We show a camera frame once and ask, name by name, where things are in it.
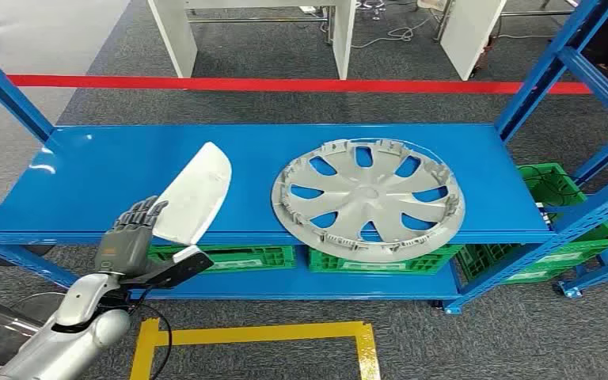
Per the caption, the grey wheel hubcap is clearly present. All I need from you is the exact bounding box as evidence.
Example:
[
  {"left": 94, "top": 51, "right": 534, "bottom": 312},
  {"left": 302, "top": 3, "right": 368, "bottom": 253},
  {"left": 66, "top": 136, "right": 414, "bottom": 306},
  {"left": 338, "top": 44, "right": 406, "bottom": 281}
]
[{"left": 271, "top": 138, "right": 466, "bottom": 264}]

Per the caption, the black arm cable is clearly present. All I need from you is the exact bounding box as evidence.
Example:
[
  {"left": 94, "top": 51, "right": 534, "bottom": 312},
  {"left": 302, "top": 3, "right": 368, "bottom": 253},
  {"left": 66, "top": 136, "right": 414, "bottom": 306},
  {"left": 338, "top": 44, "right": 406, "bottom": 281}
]
[{"left": 125, "top": 293, "right": 174, "bottom": 380}]

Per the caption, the chrome chair base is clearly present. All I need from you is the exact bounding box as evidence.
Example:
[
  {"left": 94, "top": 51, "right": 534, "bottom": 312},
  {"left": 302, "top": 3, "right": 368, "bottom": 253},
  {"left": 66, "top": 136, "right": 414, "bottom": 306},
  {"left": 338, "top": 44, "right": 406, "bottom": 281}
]
[{"left": 356, "top": 0, "right": 389, "bottom": 22}]

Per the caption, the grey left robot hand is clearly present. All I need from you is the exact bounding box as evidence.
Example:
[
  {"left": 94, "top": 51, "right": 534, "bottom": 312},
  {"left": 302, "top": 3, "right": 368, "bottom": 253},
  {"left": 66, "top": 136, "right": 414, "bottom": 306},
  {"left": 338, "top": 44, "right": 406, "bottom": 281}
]
[{"left": 93, "top": 196, "right": 169, "bottom": 279}]

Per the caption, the black cable bundle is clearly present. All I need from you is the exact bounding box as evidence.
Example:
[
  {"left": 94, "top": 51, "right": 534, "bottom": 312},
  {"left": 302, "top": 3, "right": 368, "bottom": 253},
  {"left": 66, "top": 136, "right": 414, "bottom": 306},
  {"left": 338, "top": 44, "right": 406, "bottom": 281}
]
[{"left": 519, "top": 165, "right": 588, "bottom": 211}]

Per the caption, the white desk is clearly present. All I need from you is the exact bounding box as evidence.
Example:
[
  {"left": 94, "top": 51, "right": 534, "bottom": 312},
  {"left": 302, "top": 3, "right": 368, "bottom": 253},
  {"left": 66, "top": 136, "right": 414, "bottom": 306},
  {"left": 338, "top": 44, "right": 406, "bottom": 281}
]
[
  {"left": 439, "top": 0, "right": 508, "bottom": 82},
  {"left": 146, "top": 0, "right": 358, "bottom": 81}
]

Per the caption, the red barrier belt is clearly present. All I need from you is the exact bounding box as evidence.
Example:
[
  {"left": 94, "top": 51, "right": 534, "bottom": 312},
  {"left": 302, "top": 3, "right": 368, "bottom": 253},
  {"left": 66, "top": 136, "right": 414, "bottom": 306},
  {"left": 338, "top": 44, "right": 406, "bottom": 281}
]
[{"left": 0, "top": 74, "right": 608, "bottom": 103}]

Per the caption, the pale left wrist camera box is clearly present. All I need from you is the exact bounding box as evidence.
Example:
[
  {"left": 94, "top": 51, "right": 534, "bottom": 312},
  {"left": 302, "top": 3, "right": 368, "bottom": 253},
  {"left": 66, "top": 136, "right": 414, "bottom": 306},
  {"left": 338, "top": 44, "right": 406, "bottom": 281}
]
[{"left": 125, "top": 245, "right": 215, "bottom": 291}]

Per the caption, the yellow floor tape rectangle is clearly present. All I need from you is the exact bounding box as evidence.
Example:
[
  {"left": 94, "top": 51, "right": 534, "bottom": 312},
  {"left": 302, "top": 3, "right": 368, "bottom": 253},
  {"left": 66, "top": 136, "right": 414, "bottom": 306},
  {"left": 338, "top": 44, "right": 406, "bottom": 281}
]
[{"left": 129, "top": 317, "right": 382, "bottom": 380}]

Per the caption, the white curved plastic part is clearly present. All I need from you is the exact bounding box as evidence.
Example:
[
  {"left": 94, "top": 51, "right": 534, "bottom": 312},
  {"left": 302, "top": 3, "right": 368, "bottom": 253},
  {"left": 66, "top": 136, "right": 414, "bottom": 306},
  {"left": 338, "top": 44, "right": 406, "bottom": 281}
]
[{"left": 151, "top": 141, "right": 233, "bottom": 246}]

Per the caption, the white floor cable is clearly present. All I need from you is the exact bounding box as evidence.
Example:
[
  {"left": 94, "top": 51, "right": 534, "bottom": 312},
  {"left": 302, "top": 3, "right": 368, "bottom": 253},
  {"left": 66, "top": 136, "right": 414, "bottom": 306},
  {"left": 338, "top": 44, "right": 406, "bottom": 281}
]
[{"left": 351, "top": 13, "right": 442, "bottom": 50}]

